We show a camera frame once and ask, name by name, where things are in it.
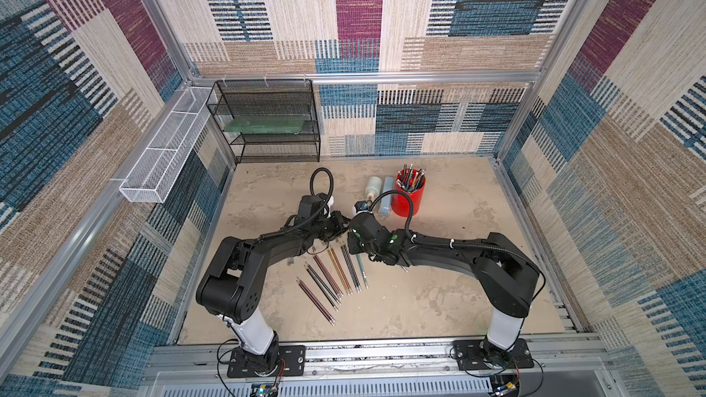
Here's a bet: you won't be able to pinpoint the green striped pencil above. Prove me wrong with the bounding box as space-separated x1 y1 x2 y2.
356 254 370 289

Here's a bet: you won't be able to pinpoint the dark navy striped pencil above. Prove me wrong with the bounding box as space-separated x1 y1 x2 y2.
341 244 361 293

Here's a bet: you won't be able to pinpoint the yellow striped pencil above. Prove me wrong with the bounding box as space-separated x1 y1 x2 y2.
324 246 351 296

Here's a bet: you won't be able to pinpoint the black white striped pencil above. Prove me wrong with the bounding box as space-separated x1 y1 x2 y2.
304 265 339 311

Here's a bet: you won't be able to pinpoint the red striped pencil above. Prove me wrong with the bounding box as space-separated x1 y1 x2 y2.
299 278 338 323

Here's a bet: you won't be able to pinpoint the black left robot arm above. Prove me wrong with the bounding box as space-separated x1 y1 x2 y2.
196 167 349 374

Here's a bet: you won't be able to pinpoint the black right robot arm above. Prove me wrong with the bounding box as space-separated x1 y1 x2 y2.
347 190 546 354

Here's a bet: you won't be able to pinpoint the pencils in red cup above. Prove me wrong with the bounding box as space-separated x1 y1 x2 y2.
395 165 426 194

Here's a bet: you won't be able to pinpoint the light blue eraser box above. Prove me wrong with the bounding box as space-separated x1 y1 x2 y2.
378 176 395 216

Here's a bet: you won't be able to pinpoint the red pencil cup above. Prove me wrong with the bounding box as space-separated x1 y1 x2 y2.
391 184 426 217

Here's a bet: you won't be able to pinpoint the green board on shelf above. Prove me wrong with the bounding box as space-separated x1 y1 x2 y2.
224 116 306 134

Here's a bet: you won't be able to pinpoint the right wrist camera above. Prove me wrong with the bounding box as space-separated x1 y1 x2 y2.
353 200 371 215

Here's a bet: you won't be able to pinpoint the black wire mesh shelf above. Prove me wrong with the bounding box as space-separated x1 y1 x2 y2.
206 79 321 164

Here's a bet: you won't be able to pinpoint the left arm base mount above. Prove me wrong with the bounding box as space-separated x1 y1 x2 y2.
226 345 306 379

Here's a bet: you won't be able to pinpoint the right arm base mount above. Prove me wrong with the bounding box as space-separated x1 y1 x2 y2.
450 338 534 373

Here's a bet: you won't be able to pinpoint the white wire mesh basket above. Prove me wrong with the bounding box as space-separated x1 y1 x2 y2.
120 87 211 203

